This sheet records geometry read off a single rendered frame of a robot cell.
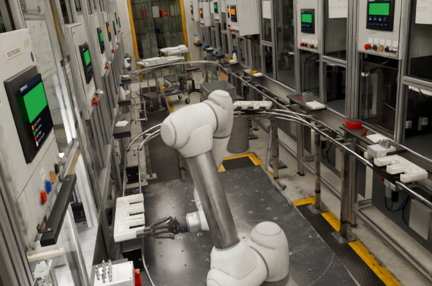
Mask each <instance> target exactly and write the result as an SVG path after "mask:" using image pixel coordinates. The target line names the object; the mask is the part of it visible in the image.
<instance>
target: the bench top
mask: <svg viewBox="0 0 432 286"><path fill-rule="evenodd" d="M219 176H220V179H221V182H222V186H223V188H224V192H225V194H226V198H227V201H228V204H229V208H230V210H231V214H232V217H233V220H234V223H235V227H236V229H237V233H238V236H239V238H241V239H243V240H244V241H247V239H248V238H249V237H250V233H251V231H252V230H253V228H254V227H255V226H256V225H258V224H259V223H261V222H274V223H275V224H277V225H278V226H279V227H280V228H282V230H283V232H284V233H285V235H286V238H287V241H288V246H289V273H290V275H291V276H292V278H293V280H294V281H295V282H296V283H297V284H298V286H361V285H360V284H359V283H358V282H357V280H356V279H355V278H354V277H353V276H352V274H351V273H350V272H349V271H348V269H347V268H346V267H345V266H344V265H343V263H342V262H341V261H340V260H339V258H338V257H337V256H336V255H335V254H334V252H333V251H332V250H331V248H330V247H329V246H328V245H327V244H326V243H325V241H324V240H323V239H322V238H321V237H320V236H319V234H318V233H317V232H316V231H315V230H314V228H313V227H312V226H311V225H310V223H309V222H308V221H307V219H306V218H305V217H304V216H303V215H302V214H301V213H300V211H299V210H298V209H297V207H296V206H295V205H294V204H293V202H292V201H291V200H290V199H289V198H288V196H286V194H285V193H284V191H283V190H282V189H281V188H280V187H279V186H278V184H277V183H276V182H275V180H274V179H273V178H272V177H271V176H270V175H269V173H268V172H267V171H266V170H265V168H264V167H263V166H262V165H254V166H247V167H244V168H237V169H232V170H226V171H222V172H219ZM231 179H233V180H231ZM183 181H185V182H183ZM194 189H195V185H194V181H193V179H192V177H187V178H184V179H176V180H173V181H166V182H162V183H155V184H148V185H145V186H141V193H142V194H143V199H144V202H143V205H144V210H145V215H144V217H145V228H147V227H150V226H151V223H152V222H154V221H156V220H159V219H162V218H163V217H166V216H167V215H168V214H171V216H172V217H173V218H174V217H175V218H178V217H182V216H186V215H187V213H193V212H196V211H199V210H198V208H197V206H196V203H195V199H194ZM119 197H122V190H116V191H114V204H113V211H112V224H111V237H110V244H109V257H108V262H109V260H111V261H116V260H119V250H120V243H119V242H117V243H115V240H114V223H115V215H116V200H117V198H119ZM174 238H175V239H174V240H172V239H170V238H154V237H152V235H151V236H147V237H144V245H145V261H146V264H147V265H148V271H149V273H150V276H151V278H152V280H153V282H154V284H155V286H207V282H206V280H207V276H208V272H209V271H210V270H211V256H210V255H211V252H212V249H213V247H214V243H213V240H212V236H211V234H210V231H196V232H193V233H190V232H189V230H188V232H186V233H178V234H177V235H175V237H174ZM140 245H141V238H136V239H132V240H126V241H123V247H122V249H125V248H129V247H134V246H140Z"/></svg>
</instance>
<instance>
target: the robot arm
mask: <svg viewBox="0 0 432 286"><path fill-rule="evenodd" d="M232 126H233V102H232V99H231V96H230V95H229V93H227V92H226V91H221V90H216V91H214V92H212V93H211V94H210V95H209V96H208V100H205V101H203V102H201V103H195V104H192V105H189V106H186V107H183V108H181V109H179V110H176V111H175V112H173V113H172V114H170V115H169V116H168V117H167V118H166V119H165V120H164V121H163V123H162V125H161V137H162V139H163V141H164V142H165V143H166V145H167V146H169V147H170V148H173V149H177V150H178V151H179V153H180V154H181V155H182V156H183V157H185V158H186V160H187V163H188V166H189V169H190V172H191V175H192V179H193V182H194V185H195V189H194V193H193V194H194V199H195V203H196V206H197V208H198V210H199V211H196V212H193V213H187V215H186V216H182V217H178V218H175V217H174V218H173V217H172V216H171V214H168V215H167V216H166V217H163V218H162V219H159V220H156V221H154V222H152V223H151V226H150V227H147V228H143V229H142V230H138V231H136V237H141V236H145V237H147V236H151V235H152V237H154V238H170V239H172V240H174V239H175V238H174V237H175V235H177V234H178V233H186V232H188V230H189V232H190V233H193V232H196V231H210V234H211V237H212V240H213V243H214V247H213V249H212V251H211V255H210V256H211V270H210V271H209V272H208V276H207V280H206V282H207V286H298V284H297V283H296V282H295V281H294V280H293V278H292V276H291V275H290V273H289V246H288V241H287V238H286V235H285V233H284V231H283V230H282V228H280V227H279V226H278V225H277V224H275V223H274V222H261V223H259V224H258V225H256V226H255V227H254V228H253V230H252V231H251V233H250V237H249V238H248V239H247V241H244V240H243V239H241V238H239V235H238V233H237V229H236V227H235V223H234V220H233V217H232V214H231V210H230V207H229V204H228V201H227V198H226V194H225V192H224V188H223V186H222V182H221V179H220V176H219V173H218V170H219V168H220V167H221V164H222V162H223V159H224V155H225V151H226V147H227V145H228V141H229V138H230V135H231V129H232ZM168 220H169V222H167V221H168ZM164 222H165V223H164ZM163 223H164V224H163ZM170 233H171V234H170Z"/></svg>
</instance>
